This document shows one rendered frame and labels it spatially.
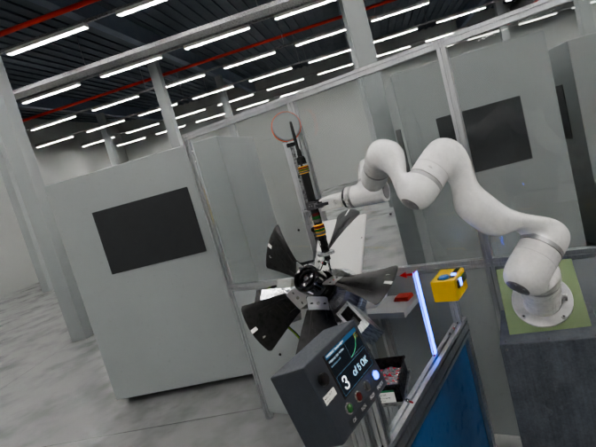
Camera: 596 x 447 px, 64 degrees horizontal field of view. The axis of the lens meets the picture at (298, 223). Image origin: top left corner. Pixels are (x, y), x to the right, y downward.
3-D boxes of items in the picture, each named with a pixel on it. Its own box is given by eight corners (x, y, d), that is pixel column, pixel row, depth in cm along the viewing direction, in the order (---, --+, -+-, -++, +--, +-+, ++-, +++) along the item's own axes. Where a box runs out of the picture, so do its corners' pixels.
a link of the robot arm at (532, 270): (568, 271, 148) (569, 234, 130) (540, 321, 144) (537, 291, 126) (529, 255, 155) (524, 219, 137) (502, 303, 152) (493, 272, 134)
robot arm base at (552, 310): (569, 274, 165) (570, 250, 151) (576, 327, 156) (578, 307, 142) (509, 276, 173) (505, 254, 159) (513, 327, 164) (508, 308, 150)
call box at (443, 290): (445, 291, 211) (440, 269, 209) (469, 290, 205) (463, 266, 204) (435, 305, 198) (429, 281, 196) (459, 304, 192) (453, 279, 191)
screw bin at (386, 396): (366, 376, 188) (362, 359, 187) (409, 372, 182) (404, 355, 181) (356, 407, 168) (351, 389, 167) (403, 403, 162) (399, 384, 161)
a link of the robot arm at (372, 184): (362, 133, 155) (355, 168, 184) (364, 179, 151) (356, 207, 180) (390, 132, 154) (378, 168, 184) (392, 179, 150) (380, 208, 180)
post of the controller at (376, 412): (381, 440, 137) (364, 377, 135) (391, 441, 136) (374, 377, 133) (378, 446, 135) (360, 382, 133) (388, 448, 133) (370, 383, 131)
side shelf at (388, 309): (359, 302, 271) (358, 297, 270) (420, 299, 250) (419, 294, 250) (341, 320, 251) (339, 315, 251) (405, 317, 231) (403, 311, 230)
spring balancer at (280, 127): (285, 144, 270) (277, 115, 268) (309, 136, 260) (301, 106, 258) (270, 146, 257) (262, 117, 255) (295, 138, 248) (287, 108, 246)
